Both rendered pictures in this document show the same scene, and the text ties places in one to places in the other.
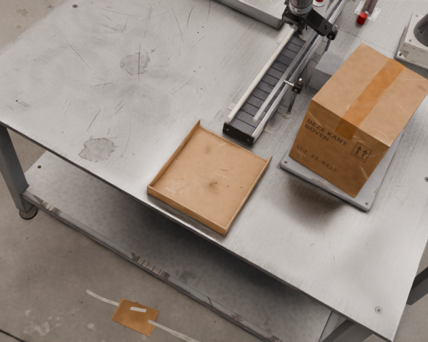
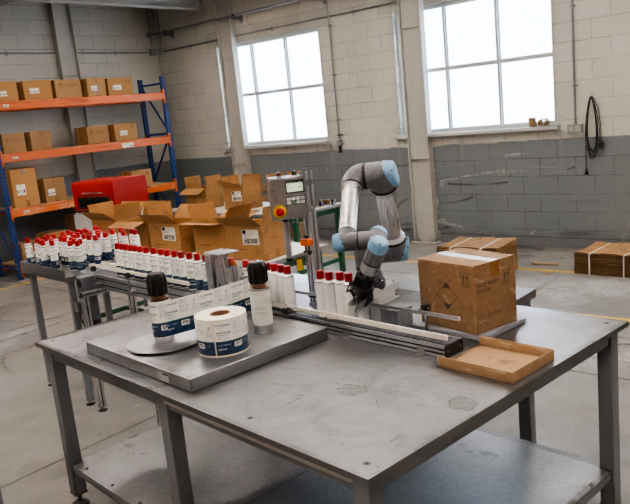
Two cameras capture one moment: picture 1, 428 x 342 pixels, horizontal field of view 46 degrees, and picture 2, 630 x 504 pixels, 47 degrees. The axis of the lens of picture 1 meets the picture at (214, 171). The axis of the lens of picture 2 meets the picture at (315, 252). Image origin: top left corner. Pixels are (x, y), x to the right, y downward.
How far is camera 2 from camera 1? 2.40 m
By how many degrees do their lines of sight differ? 65
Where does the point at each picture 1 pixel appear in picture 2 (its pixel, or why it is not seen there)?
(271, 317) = (569, 484)
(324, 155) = (492, 304)
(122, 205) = not seen: outside the picture
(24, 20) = not seen: outside the picture
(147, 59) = (348, 385)
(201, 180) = (500, 365)
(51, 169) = not seen: outside the picture
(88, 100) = (397, 408)
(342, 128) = (493, 269)
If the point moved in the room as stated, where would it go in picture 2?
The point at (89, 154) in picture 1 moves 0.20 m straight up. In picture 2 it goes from (468, 406) to (464, 343)
